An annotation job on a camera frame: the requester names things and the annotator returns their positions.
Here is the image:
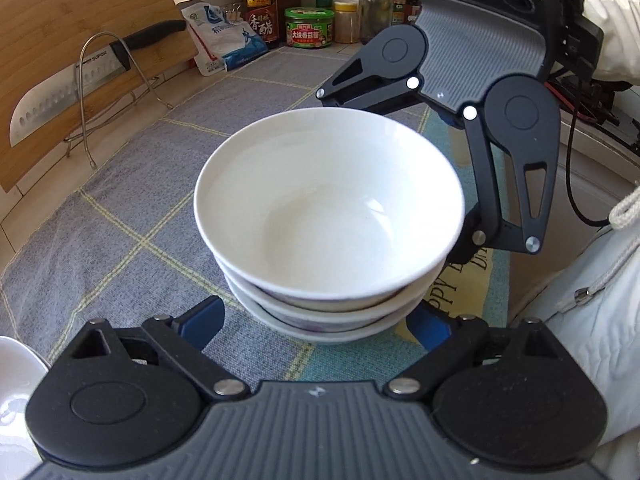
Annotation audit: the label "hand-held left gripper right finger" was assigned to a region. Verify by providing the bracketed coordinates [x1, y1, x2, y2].
[382, 304, 566, 401]

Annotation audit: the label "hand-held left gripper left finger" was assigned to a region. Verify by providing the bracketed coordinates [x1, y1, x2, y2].
[70, 296, 249, 403]

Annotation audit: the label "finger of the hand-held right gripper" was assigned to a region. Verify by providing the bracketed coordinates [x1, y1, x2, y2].
[440, 104, 553, 267]
[315, 42, 427, 118]

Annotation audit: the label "white bowl pink flowers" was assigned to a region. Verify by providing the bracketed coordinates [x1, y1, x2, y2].
[194, 107, 466, 310]
[244, 300, 427, 347]
[224, 260, 437, 330]

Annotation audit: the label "white plate fruit print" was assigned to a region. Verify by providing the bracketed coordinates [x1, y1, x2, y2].
[0, 335, 51, 461]

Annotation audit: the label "person's right forearm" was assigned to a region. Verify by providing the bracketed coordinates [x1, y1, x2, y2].
[580, 0, 640, 83]

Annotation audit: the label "yellow lid spice jar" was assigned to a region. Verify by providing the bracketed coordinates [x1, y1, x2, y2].
[333, 0, 361, 44]

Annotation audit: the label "clear oil bottle red cap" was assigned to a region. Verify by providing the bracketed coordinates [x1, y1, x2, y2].
[360, 0, 394, 46]

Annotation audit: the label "green lidded jar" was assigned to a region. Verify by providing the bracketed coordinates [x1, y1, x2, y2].
[285, 7, 335, 50]

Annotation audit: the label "blue grey checked towel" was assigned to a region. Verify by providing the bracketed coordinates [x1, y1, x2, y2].
[0, 50, 512, 386]

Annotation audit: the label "dark vinegar bottle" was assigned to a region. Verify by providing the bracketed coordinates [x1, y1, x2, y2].
[243, 0, 280, 50]

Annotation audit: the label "white blue salt bag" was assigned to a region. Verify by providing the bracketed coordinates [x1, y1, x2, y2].
[181, 0, 269, 77]

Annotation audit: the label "person's white jacket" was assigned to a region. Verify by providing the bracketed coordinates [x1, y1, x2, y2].
[510, 190, 640, 461]

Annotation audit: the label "bamboo cutting board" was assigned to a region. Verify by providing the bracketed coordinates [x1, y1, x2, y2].
[0, 0, 193, 194]

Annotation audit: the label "black cable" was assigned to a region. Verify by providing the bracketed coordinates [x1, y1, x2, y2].
[564, 102, 620, 227]

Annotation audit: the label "metal wire rack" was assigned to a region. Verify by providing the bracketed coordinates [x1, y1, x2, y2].
[62, 31, 174, 171]

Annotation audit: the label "kitchen knife black handle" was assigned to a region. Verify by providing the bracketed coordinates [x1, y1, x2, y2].
[9, 20, 187, 149]

